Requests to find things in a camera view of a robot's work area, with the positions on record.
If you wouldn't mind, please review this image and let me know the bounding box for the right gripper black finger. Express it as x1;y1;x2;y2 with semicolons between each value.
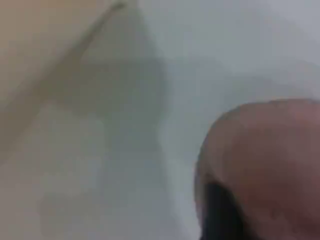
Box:
199;182;245;240

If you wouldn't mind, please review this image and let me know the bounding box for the pink toy peach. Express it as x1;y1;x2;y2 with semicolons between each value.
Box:
194;98;320;240

